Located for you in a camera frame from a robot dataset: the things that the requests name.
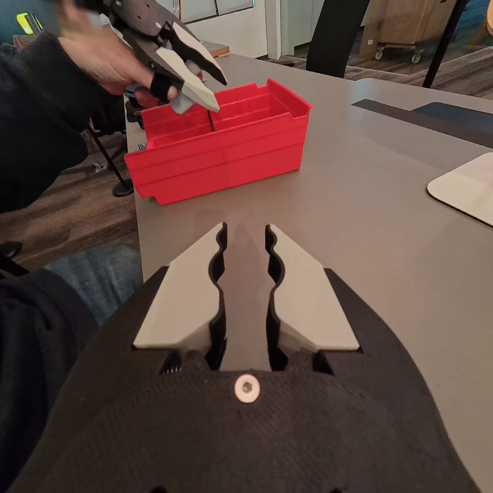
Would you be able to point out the person's jeans leg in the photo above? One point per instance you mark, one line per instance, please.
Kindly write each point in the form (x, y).
(100, 281)

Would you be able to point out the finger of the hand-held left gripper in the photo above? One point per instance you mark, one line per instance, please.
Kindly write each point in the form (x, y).
(198, 55)
(199, 95)

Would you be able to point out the black metal pole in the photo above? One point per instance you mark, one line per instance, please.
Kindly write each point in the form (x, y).
(443, 42)

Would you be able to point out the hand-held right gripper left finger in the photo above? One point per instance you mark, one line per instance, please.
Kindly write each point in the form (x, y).
(181, 308)

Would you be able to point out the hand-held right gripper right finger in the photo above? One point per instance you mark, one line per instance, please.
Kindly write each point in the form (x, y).
(312, 308)

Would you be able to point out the red plastic bin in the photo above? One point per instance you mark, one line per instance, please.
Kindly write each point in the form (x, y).
(223, 154)

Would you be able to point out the wooden cart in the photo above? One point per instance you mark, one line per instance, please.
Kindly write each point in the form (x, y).
(408, 23)

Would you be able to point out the black chair base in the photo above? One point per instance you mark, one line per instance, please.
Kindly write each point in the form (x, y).
(117, 185)

